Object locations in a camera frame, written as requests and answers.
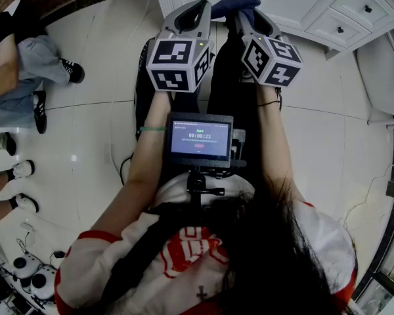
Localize white toilet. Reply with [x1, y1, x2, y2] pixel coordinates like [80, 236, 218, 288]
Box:
[356, 28, 394, 117]

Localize person's right forearm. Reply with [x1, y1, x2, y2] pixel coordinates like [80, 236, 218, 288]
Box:
[255, 83, 305, 203]

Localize dark blue cloth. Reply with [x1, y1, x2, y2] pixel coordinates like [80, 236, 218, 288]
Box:
[211, 0, 262, 21]

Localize person's white and red shirt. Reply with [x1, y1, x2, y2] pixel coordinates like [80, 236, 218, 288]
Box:
[54, 172, 359, 315]

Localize white round device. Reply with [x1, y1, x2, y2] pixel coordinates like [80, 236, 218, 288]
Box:
[12, 253, 42, 280]
[29, 264, 57, 301]

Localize black chest-mounted monitor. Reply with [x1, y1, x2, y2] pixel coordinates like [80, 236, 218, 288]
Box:
[165, 112, 234, 169]

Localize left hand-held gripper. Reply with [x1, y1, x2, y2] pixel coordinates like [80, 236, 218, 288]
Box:
[146, 0, 215, 94]

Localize person's left forearm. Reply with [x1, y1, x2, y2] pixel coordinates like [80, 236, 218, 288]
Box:
[91, 90, 171, 234]

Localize person's right leg black trousers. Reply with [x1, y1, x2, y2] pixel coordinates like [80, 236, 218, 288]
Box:
[207, 20, 283, 190]

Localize black monitor mount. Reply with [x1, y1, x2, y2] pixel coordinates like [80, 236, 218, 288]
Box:
[183, 167, 247, 209]

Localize black chest strap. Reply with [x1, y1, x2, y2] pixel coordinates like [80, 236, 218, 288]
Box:
[101, 201, 191, 308]

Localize metal pipe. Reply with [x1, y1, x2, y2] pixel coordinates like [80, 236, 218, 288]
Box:
[367, 116, 394, 129]

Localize white ceramic basin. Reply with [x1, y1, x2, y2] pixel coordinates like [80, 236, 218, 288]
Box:
[3, 0, 22, 16]

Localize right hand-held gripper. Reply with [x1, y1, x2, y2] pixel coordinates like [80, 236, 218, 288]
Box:
[234, 7, 305, 87]

